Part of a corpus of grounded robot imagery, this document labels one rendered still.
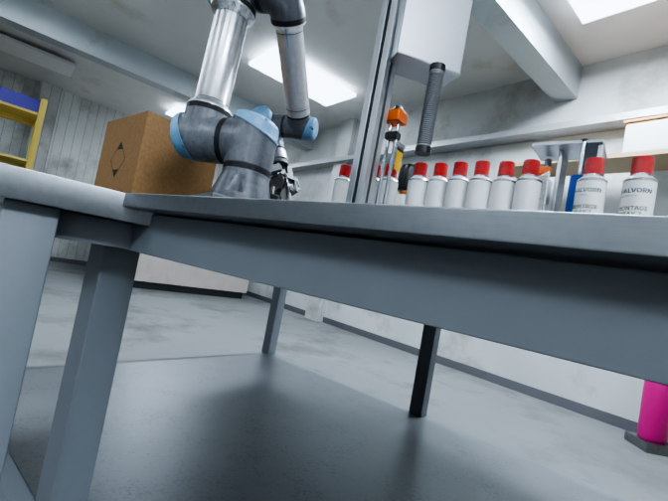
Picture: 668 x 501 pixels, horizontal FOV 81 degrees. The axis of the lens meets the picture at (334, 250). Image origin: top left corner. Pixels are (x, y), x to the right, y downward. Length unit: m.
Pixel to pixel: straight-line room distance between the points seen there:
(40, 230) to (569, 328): 0.60
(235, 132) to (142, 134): 0.35
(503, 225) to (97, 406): 0.72
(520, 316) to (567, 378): 3.71
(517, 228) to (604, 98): 4.17
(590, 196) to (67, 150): 8.57
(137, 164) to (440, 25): 0.86
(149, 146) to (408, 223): 1.05
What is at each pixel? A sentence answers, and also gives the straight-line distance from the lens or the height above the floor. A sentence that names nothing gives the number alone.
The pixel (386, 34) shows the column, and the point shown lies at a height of 1.35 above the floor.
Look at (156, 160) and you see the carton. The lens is 1.26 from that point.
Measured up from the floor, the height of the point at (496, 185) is 1.03.
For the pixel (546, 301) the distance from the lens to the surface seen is 0.28.
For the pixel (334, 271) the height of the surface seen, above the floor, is 0.77.
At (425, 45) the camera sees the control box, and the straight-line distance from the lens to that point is 1.04.
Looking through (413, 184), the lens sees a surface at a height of 1.02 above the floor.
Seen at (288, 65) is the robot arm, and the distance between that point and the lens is 1.25.
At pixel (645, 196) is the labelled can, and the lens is 0.90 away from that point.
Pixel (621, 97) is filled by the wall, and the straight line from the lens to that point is 4.37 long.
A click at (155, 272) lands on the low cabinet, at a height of 0.26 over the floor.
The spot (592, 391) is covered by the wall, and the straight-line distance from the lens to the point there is 3.94.
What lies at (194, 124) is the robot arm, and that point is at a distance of 1.05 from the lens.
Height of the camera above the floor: 0.78
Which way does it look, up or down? 3 degrees up
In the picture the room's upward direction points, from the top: 11 degrees clockwise
